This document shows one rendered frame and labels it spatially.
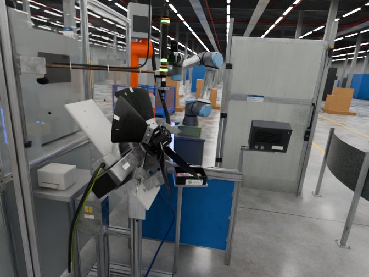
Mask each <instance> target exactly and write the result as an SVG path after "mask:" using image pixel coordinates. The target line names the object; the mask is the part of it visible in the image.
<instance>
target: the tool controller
mask: <svg viewBox="0 0 369 277"><path fill-rule="evenodd" d="M292 131H293V129H292V127H291V125H290V123H284V122H277V121H264V120H252V122H251V127H250V133H249V139H248V145H249V149H254V150H261V151H271V152H282V153H286V152H287V148H288V145H289V141H290V137H291V135H292Z"/></svg>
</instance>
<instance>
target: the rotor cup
mask: <svg viewBox="0 0 369 277"><path fill-rule="evenodd" d="M157 131H159V132H158V133H156V132H157ZM165 132H167V135H166V133H165ZM155 133H156V134H155ZM166 141H167V142H166ZM172 141H173V138H172V135H171V133H170V131H169V130H168V129H167V128H166V127H165V126H164V125H162V124H160V125H158V126H157V127H156V128H154V131H153V133H152V136H151V138H150V140H149V143H148V144H146V143H143V142H142V145H143V146H144V148H145V149H146V150H147V151H148V152H149V153H150V154H151V155H153V156H157V153H156V151H157V150H158V146H159V142H161V145H162V148H164V147H166V146H167V145H169V144H170V143H171V142H172ZM164 142H166V143H165V144H163V143H164Z"/></svg>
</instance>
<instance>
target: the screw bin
mask: <svg viewBox="0 0 369 277"><path fill-rule="evenodd" d="M191 168H192V169H193V170H194V171H195V173H200V174H201V176H199V178H200V179H201V181H200V180H199V179H198V178H196V177H195V176H176V173H187V172H186V171H184V170H183V169H182V168H181V167H174V178H175V184H176V185H206V179H207V175H206V173H205V171H204V169H203V167H191Z"/></svg>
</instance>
